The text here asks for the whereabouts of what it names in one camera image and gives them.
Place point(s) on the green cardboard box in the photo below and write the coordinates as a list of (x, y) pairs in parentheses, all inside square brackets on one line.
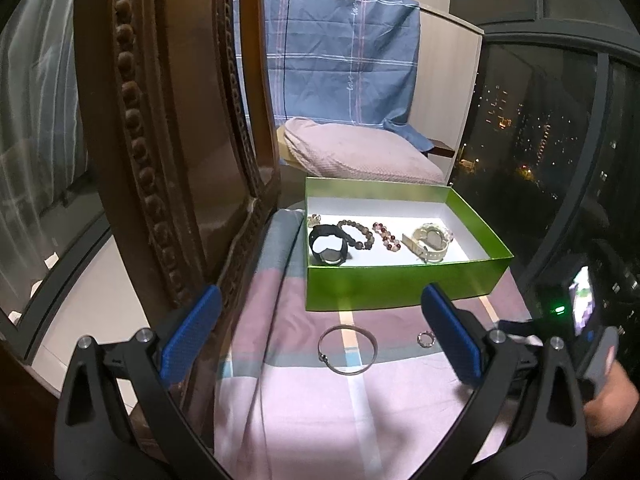
[(388, 275)]

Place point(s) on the carved wooden chair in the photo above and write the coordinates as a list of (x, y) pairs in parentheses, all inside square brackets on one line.
[(177, 117)]

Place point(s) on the rhinestone ring brooch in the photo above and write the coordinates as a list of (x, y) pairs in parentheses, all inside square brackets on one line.
[(426, 339)]

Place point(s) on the wooden armchair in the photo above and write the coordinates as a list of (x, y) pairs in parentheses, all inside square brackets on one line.
[(442, 149)]

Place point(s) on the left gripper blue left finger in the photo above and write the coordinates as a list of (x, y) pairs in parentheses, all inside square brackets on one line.
[(185, 334)]

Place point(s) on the pink cushion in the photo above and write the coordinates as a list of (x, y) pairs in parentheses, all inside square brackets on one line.
[(355, 152)]

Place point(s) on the person's right hand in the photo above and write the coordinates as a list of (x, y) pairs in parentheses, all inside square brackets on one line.
[(613, 406)]

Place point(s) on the black wristband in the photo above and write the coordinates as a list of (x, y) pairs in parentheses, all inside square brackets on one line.
[(328, 245)]

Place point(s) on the blue plaid cloth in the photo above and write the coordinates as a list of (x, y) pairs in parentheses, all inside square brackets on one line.
[(347, 62)]

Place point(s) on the cream white wristwatch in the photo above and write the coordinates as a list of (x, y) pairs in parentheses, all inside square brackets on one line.
[(429, 243)]

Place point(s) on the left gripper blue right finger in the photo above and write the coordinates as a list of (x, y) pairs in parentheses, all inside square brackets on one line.
[(459, 334)]

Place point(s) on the silver bangle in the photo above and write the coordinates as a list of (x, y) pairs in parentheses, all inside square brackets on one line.
[(354, 362)]

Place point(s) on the pink striped bed sheet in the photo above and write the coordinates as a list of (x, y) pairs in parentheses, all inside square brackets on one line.
[(281, 414)]

